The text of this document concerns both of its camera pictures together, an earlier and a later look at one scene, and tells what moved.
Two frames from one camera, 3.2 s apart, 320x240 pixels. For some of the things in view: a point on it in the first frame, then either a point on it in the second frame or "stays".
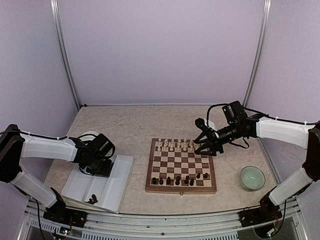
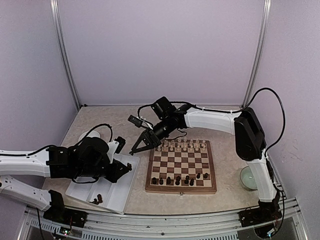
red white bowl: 88,136 stays
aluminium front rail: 215,226 stays
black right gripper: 213,138 to 148,139
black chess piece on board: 177,180 stays
